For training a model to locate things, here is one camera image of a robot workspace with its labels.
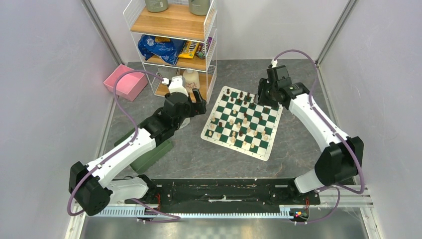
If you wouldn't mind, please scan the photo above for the cream bottle pink lettering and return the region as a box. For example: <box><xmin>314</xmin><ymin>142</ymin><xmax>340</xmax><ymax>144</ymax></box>
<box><xmin>183</xmin><ymin>69</ymin><xmax>200</xmax><ymax>93</ymax></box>

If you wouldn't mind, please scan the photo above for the green white chess board mat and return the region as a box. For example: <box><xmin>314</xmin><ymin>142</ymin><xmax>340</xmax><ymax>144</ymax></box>
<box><xmin>201</xmin><ymin>87</ymin><xmax>283</xmax><ymax>161</ymax></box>

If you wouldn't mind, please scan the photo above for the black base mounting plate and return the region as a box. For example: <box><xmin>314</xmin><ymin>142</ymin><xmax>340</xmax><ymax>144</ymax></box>
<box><xmin>139</xmin><ymin>175</ymin><xmax>320</xmax><ymax>214</ymax></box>

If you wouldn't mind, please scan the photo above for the grey-green jar left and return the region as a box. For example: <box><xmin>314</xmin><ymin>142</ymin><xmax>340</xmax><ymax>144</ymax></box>
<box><xmin>145</xmin><ymin>0</ymin><xmax>169</xmax><ymax>13</ymax></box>

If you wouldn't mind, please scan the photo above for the grey patterned mug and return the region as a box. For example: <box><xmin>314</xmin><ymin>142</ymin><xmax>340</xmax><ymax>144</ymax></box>
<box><xmin>157</xmin><ymin>66</ymin><xmax>180</xmax><ymax>80</ymax></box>

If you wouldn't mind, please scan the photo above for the white wrapped paper roll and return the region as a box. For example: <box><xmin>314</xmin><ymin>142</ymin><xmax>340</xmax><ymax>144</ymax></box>
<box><xmin>179</xmin><ymin>118</ymin><xmax>190</xmax><ymax>129</ymax></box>

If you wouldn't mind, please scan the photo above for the pink plastic bin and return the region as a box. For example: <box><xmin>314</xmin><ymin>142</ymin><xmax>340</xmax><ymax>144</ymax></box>
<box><xmin>103</xmin><ymin>64</ymin><xmax>148</xmax><ymax>102</ymax></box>

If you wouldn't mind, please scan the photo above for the yellow candy bag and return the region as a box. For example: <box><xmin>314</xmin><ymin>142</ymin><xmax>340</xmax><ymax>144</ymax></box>
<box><xmin>178</xmin><ymin>41</ymin><xmax>200</xmax><ymax>59</ymax></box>

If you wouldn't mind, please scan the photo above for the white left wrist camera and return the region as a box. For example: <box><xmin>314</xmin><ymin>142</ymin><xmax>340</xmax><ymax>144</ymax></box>
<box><xmin>161</xmin><ymin>75</ymin><xmax>189</xmax><ymax>96</ymax></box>

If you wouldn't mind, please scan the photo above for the grey-green jar right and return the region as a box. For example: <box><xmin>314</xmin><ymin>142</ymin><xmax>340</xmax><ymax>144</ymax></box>
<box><xmin>188</xmin><ymin>0</ymin><xmax>211</xmax><ymax>16</ymax></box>

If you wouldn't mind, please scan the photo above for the purple snack packet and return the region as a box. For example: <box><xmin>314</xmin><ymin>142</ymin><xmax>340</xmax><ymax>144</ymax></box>
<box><xmin>195</xmin><ymin>37</ymin><xmax>213</xmax><ymax>59</ymax></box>

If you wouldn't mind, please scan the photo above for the green plastic bin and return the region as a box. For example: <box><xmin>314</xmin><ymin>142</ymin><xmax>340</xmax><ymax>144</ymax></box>
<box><xmin>107</xmin><ymin>129</ymin><xmax>173</xmax><ymax>174</ymax></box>

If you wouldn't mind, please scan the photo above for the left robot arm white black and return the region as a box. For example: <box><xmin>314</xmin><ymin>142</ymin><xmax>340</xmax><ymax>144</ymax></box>
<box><xmin>68</xmin><ymin>89</ymin><xmax>206</xmax><ymax>216</ymax></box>

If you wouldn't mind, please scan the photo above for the white wire wooden shelf rack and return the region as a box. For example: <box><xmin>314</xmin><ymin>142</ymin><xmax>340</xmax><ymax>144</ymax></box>
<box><xmin>123</xmin><ymin>0</ymin><xmax>217</xmax><ymax>101</ymax></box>

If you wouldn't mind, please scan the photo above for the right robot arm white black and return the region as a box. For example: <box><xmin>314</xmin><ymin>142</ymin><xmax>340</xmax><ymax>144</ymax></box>
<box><xmin>255</xmin><ymin>65</ymin><xmax>364</xmax><ymax>204</ymax></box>

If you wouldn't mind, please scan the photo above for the white slotted cable duct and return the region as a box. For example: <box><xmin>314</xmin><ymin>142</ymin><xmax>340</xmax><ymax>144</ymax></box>
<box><xmin>96</xmin><ymin>205</ymin><xmax>305</xmax><ymax>220</ymax></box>

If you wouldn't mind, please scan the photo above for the grey-green jar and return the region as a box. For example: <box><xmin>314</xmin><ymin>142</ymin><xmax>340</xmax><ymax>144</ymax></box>
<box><xmin>188</xmin><ymin>0</ymin><xmax>211</xmax><ymax>16</ymax></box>
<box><xmin>145</xmin><ymin>0</ymin><xmax>169</xmax><ymax>13</ymax></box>

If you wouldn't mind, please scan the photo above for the blue snack bag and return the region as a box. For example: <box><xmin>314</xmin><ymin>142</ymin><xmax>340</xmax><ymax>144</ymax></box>
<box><xmin>137</xmin><ymin>35</ymin><xmax>186</xmax><ymax>65</ymax></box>

